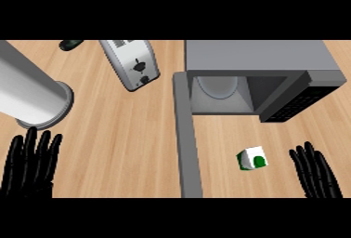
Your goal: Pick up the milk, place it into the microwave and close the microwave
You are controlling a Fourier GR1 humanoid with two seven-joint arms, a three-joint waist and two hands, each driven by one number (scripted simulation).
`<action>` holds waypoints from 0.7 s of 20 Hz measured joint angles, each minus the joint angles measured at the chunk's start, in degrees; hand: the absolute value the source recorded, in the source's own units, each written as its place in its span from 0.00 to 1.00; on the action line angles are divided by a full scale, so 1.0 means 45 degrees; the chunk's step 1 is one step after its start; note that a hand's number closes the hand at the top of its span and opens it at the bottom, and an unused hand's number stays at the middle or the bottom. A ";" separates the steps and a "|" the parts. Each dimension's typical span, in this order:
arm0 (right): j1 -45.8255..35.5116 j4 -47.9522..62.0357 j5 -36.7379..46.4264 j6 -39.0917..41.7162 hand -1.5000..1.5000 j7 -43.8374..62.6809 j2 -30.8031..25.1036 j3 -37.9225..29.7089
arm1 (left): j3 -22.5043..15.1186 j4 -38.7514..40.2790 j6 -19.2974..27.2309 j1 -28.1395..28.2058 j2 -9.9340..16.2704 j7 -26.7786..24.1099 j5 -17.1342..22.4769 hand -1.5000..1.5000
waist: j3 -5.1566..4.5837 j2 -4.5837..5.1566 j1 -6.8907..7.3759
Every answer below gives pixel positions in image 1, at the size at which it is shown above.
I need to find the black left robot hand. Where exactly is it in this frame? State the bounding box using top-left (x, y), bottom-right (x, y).
top-left (0, 126), bottom-right (65, 199)

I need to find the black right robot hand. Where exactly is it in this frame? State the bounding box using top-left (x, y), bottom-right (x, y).
top-left (288, 140), bottom-right (344, 199)

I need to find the grey microwave door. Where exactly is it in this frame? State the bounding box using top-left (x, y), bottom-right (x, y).
top-left (171, 71), bottom-right (205, 199)

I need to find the silver toaster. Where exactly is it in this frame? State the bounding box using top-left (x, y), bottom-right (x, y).
top-left (97, 40), bottom-right (162, 93)

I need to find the grey microwave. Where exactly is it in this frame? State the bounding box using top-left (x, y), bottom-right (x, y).
top-left (184, 40), bottom-right (348, 124)

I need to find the dark green rounded object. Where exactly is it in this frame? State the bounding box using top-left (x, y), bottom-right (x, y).
top-left (58, 40), bottom-right (86, 52)

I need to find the white and green milk carton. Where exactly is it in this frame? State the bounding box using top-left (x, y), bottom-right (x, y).
top-left (236, 145), bottom-right (270, 171)

